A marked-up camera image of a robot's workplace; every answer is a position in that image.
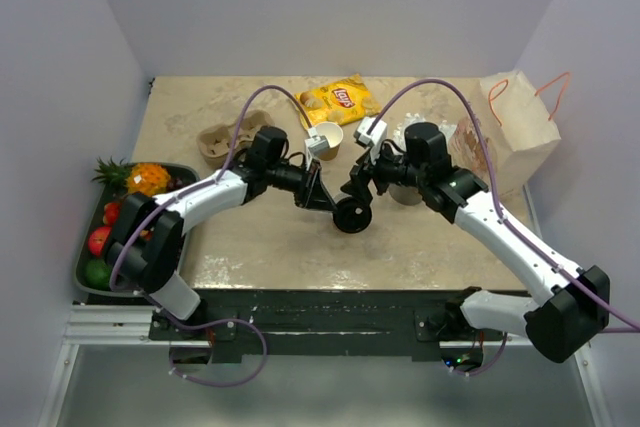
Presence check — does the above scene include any large red apple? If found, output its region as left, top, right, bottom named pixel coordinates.
left=87, top=225, right=112, bottom=257

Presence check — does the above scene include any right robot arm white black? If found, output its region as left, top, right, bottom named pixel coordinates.
left=333, top=118, right=610, bottom=363

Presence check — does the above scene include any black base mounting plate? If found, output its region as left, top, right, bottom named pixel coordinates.
left=149, top=289, right=501, bottom=363

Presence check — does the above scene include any grey fruit tray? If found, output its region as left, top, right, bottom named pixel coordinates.
left=72, top=163, right=200, bottom=299

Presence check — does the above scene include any green lime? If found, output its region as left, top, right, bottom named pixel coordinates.
left=84, top=258, right=112, bottom=291

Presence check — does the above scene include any small red fruits cluster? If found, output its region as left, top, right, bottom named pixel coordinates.
left=102, top=201, right=122, bottom=226

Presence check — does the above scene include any brown paper takeout bag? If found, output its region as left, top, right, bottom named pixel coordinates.
left=468, top=70, right=561, bottom=199

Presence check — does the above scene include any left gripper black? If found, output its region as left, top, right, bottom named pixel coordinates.
left=266, top=158, right=337, bottom=213

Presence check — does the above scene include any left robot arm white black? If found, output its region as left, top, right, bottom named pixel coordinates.
left=102, top=126, right=337, bottom=339

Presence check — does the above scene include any cardboard cup carrier tray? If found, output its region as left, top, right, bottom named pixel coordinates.
left=196, top=109, right=275, bottom=170

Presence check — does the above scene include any yellow Lays chips bag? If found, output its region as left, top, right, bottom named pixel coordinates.
left=295, top=74, right=382, bottom=127

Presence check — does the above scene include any brown paper cup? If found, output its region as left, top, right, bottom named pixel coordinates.
left=315, top=121, right=344, bottom=161

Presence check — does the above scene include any toy pineapple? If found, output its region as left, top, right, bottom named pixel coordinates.
left=93, top=158, right=171, bottom=197

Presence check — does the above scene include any grey straw holder cup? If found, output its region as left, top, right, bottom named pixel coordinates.
left=388, top=185, right=423, bottom=206

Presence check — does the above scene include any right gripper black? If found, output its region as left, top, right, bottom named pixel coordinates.
left=341, top=136, right=427, bottom=206

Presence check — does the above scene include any black coffee cup lid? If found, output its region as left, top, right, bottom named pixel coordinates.
left=332, top=197, right=372, bottom=234

